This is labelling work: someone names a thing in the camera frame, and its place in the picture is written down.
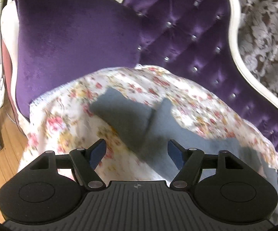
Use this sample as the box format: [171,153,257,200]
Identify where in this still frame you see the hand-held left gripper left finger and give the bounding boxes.
[29,138,107,191]

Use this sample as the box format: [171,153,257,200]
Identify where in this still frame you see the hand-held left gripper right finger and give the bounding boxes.
[167,140,245,191]

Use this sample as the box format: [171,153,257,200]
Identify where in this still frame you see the grey knit garment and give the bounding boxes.
[90,88,278,199]

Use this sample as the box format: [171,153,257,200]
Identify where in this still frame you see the floral printed blanket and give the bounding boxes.
[19,64,278,227]

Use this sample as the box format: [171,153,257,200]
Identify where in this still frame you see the brown damask curtain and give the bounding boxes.
[233,0,278,106]

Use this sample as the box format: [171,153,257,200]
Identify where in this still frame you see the purple tufted sofa white frame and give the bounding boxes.
[1,0,278,171]

